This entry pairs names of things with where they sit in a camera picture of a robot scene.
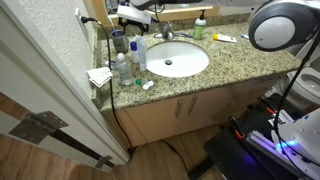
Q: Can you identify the folded white paper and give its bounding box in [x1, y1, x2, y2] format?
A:
[87, 67, 113, 87]

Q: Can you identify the white toothpaste tube yellow cap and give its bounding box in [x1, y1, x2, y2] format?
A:
[212, 34, 237, 43]

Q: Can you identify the small bottle blue cap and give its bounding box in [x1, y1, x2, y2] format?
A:
[130, 41, 139, 63]

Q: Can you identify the white wall outlet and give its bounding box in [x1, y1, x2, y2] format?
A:
[75, 8, 89, 43]

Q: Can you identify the tall white tube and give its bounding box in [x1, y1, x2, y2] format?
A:
[136, 35, 147, 71]

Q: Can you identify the white sink basin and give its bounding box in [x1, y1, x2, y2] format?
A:
[146, 41, 209, 78]

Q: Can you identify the white toilet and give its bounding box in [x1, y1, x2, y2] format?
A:
[265, 40, 320, 110]

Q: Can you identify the green soap dispenser bottle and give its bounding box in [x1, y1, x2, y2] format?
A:
[192, 11, 206, 40]

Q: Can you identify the blue toothbrush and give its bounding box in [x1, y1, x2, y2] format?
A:
[173, 32, 193, 38]

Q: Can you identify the black power cable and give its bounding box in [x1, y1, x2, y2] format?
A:
[80, 15, 191, 174]

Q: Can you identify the white door with hinges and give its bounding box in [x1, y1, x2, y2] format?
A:
[0, 0, 129, 165]

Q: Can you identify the green white contact lens case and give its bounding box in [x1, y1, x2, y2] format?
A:
[135, 79, 155, 90]

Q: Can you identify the wood framed mirror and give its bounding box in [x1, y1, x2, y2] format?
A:
[83, 0, 223, 28]

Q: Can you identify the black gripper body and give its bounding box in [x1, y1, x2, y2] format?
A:
[118, 17, 149, 35]

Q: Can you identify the grey metal cup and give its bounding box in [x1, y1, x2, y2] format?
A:
[112, 30, 129, 53]

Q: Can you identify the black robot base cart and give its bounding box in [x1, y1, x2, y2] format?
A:
[203, 93, 320, 180]

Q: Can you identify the wooden vanity cabinet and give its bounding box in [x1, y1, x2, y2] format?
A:
[100, 73, 284, 147]

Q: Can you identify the clear plastic bottle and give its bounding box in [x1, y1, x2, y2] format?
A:
[117, 53, 133, 85]

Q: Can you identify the chrome faucet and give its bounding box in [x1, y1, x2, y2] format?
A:
[154, 22, 174, 40]

